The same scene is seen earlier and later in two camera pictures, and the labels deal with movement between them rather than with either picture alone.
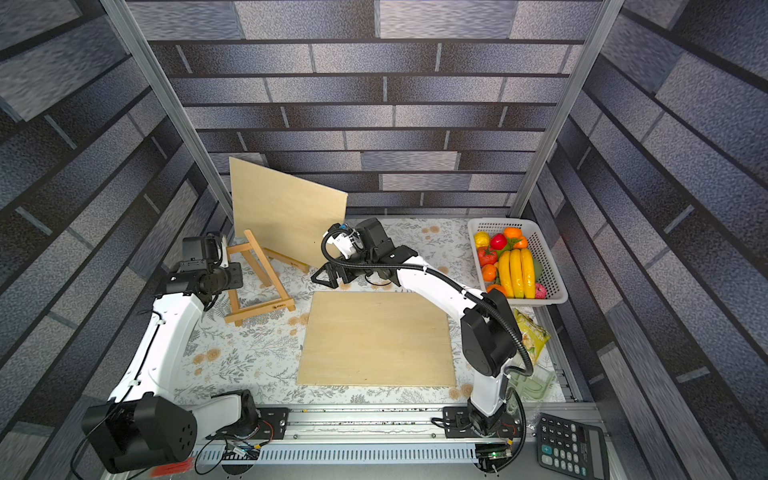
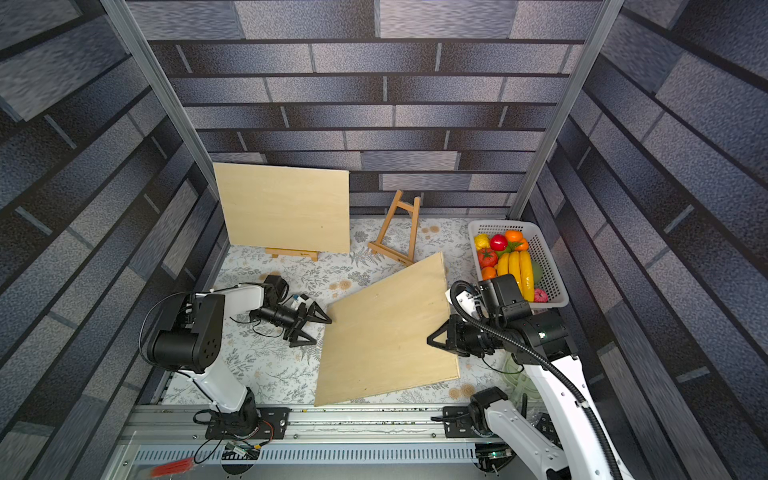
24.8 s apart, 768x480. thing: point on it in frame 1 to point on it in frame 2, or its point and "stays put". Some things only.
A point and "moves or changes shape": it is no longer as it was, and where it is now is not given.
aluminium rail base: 385,443 stays put
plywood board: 284,214 moves or changes shape
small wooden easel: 238,315 to 381,249
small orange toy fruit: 489,272 stays put
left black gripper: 237,281 to 302,319
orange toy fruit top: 516,233 stays put
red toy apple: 498,242 stays put
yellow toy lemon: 481,239 stays put
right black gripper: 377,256 to 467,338
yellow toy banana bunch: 517,273 stays put
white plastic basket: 552,277 stays put
